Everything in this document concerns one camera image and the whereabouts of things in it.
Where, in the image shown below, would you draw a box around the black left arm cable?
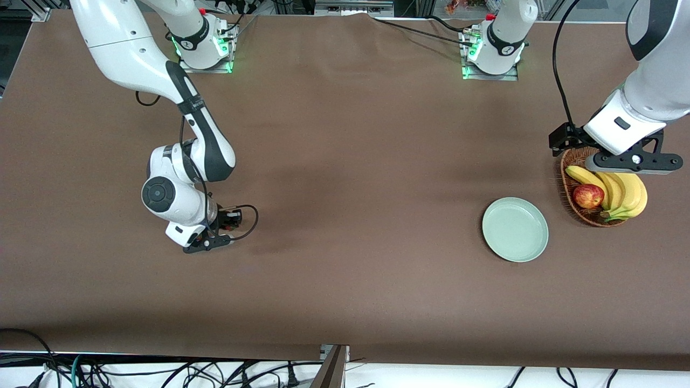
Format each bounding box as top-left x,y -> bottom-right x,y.
552,0 -> 584,130

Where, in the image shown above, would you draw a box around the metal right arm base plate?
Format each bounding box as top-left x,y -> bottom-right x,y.
177,54 -> 234,74

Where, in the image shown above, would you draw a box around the long black table cable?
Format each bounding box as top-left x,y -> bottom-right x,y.
369,16 -> 478,46

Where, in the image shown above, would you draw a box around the table cover sheet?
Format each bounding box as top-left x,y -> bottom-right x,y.
0,8 -> 690,372

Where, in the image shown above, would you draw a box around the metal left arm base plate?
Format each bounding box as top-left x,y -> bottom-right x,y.
461,64 -> 519,81

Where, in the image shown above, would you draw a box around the yellow banana bunch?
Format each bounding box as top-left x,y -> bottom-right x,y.
565,165 -> 648,223

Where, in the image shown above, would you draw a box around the red apple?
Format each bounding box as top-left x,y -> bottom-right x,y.
572,184 -> 605,210

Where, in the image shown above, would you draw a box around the pale green round plate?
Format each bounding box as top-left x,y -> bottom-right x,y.
482,197 -> 549,263

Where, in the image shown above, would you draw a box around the orange red background items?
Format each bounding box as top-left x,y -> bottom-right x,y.
445,0 -> 488,14

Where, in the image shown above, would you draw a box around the aluminium beam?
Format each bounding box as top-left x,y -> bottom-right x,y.
310,345 -> 350,388

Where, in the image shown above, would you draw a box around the metal background frame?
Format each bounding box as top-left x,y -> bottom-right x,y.
314,0 -> 394,17

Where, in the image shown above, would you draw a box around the short black table cable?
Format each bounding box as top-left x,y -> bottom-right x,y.
429,15 -> 471,34

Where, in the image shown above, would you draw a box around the black base cable bundle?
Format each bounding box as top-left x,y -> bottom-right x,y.
208,0 -> 259,38

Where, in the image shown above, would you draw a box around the brown wicker basket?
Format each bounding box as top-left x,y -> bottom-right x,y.
560,147 -> 629,228

